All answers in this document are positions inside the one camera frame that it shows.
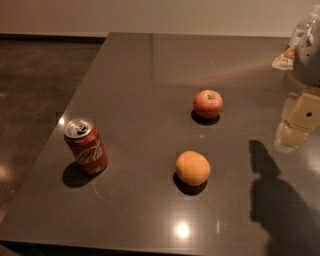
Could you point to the red Coca-Cola can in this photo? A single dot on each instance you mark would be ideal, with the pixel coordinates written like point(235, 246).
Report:
point(82, 136)

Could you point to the red apple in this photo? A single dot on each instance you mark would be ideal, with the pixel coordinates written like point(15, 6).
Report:
point(208, 104)

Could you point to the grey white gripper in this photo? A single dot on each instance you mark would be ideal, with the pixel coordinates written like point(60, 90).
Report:
point(308, 65)

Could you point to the orange fruit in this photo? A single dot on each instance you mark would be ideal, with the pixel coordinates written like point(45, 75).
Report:
point(192, 168)

